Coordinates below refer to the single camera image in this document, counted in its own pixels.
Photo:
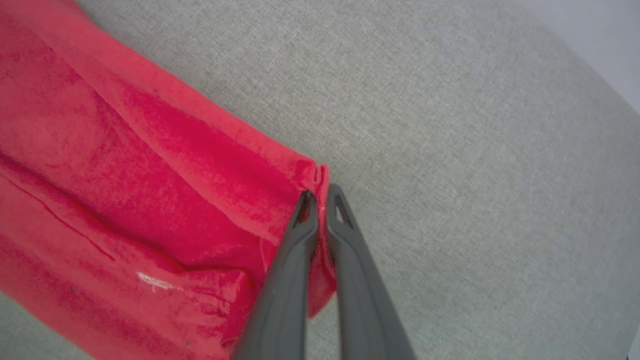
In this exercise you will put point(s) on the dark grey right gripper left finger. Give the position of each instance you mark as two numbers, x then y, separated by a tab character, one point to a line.
285	300

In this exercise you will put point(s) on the grey fabric sofa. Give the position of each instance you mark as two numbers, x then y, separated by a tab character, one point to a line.
450	150

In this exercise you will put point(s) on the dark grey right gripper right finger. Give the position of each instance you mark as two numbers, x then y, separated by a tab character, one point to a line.
360	300

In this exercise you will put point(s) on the red and white jersey garment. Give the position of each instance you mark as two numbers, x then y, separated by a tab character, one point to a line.
150	200

